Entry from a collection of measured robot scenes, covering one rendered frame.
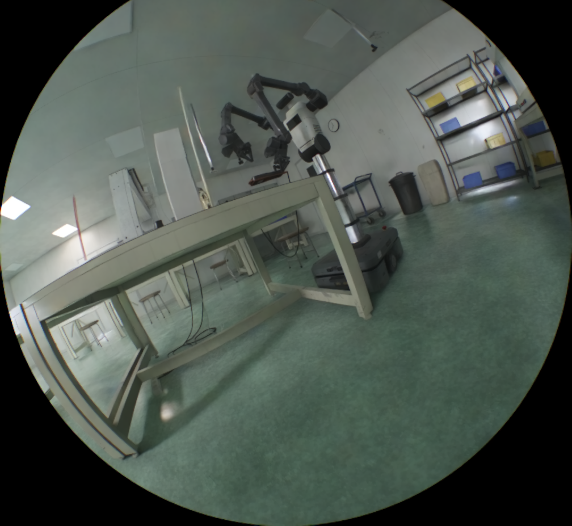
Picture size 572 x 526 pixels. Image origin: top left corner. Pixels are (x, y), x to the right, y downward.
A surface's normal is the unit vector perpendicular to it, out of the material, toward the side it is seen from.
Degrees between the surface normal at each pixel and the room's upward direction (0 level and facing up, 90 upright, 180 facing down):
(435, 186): 93
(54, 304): 90
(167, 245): 90
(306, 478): 0
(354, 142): 90
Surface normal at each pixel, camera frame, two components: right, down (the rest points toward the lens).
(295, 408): -0.40, -0.92
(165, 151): 0.47, -0.14
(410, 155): -0.79, 0.37
